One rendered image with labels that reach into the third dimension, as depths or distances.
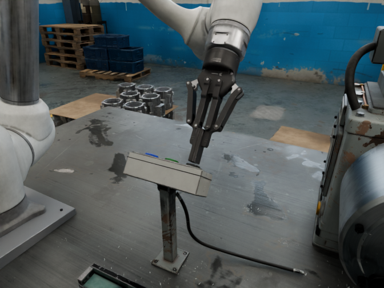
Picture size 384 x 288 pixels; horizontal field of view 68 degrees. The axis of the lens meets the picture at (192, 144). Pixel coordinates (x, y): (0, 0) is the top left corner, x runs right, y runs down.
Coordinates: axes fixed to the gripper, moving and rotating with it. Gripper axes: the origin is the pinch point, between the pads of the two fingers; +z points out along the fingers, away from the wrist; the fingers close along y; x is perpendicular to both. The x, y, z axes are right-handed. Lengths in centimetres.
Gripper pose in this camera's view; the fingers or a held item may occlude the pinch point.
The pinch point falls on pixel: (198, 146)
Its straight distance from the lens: 58.1
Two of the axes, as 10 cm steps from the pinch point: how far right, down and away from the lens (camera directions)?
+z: -2.7, 9.5, -1.4
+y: 9.0, 2.0, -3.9
